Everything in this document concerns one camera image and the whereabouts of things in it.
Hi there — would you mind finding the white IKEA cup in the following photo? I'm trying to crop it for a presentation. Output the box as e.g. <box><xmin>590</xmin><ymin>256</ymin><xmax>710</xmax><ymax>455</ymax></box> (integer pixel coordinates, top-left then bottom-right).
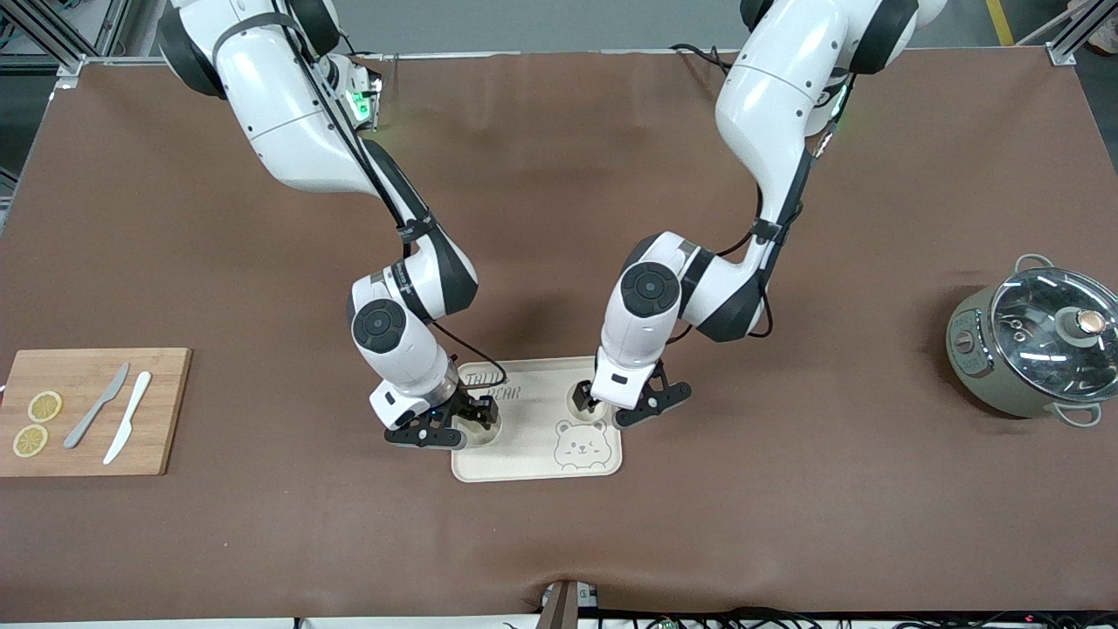
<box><xmin>461</xmin><ymin>402</ymin><xmax>504</xmax><ymax>448</ymax></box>
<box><xmin>566</xmin><ymin>380</ymin><xmax>612</xmax><ymax>425</ymax></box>

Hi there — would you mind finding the beige bear print tray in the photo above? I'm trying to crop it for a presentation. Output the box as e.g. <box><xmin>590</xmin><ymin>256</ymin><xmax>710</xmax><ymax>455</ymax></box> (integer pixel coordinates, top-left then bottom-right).
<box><xmin>451</xmin><ymin>356</ymin><xmax>624</xmax><ymax>483</ymax></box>

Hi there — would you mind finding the white plastic knife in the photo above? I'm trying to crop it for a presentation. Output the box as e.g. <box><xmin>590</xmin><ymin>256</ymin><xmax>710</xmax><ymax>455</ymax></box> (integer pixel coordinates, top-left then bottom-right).
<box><xmin>103</xmin><ymin>371</ymin><xmax>153</xmax><ymax>466</ymax></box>

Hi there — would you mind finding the grey plastic knife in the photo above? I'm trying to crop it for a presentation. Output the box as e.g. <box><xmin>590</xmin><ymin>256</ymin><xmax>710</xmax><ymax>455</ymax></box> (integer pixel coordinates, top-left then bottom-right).
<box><xmin>63</xmin><ymin>363</ymin><xmax>131</xmax><ymax>450</ymax></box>

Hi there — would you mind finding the green electric cooking pot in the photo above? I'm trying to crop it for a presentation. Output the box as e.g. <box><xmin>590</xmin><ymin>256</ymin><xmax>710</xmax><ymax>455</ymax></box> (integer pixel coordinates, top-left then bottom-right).
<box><xmin>946</xmin><ymin>253</ymin><xmax>1118</xmax><ymax>428</ymax></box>

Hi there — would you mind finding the bamboo cutting board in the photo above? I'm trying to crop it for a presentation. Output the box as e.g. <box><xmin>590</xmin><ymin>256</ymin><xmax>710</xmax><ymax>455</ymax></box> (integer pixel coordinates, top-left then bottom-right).
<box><xmin>0</xmin><ymin>348</ymin><xmax>193</xmax><ymax>478</ymax></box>

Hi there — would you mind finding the wooden post with device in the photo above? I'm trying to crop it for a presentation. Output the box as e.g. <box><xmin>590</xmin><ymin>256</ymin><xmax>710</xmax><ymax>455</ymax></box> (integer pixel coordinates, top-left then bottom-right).
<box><xmin>537</xmin><ymin>578</ymin><xmax>599</xmax><ymax>629</ymax></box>

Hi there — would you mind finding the black left arm base cable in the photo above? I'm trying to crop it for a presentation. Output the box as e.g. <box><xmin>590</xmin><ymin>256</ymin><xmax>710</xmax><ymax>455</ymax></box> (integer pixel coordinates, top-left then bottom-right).
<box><xmin>668</xmin><ymin>42</ymin><xmax>743</xmax><ymax>75</ymax></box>

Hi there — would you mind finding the aluminium frame profile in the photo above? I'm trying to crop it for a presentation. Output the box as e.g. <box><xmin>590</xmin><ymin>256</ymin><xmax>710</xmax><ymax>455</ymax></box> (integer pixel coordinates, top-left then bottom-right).
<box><xmin>0</xmin><ymin>0</ymin><xmax>132</xmax><ymax>75</ymax></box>
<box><xmin>1018</xmin><ymin>0</ymin><xmax>1118</xmax><ymax>66</ymax></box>

